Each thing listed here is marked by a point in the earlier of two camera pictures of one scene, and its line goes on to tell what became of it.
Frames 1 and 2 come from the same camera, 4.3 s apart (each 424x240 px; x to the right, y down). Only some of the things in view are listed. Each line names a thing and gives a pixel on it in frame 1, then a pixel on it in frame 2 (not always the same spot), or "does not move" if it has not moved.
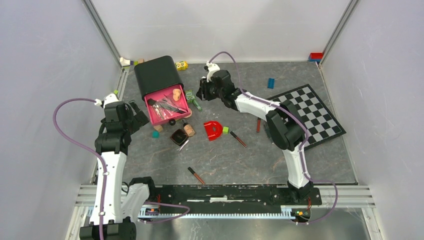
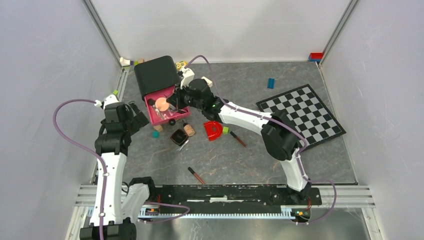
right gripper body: [208, 91] -> [184, 98]
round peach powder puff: [190, 111] -> [161, 104]
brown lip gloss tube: [194, 173] does not move
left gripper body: [137, 120] does not move
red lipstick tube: [235, 136] does not move
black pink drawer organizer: [161, 86] does not move
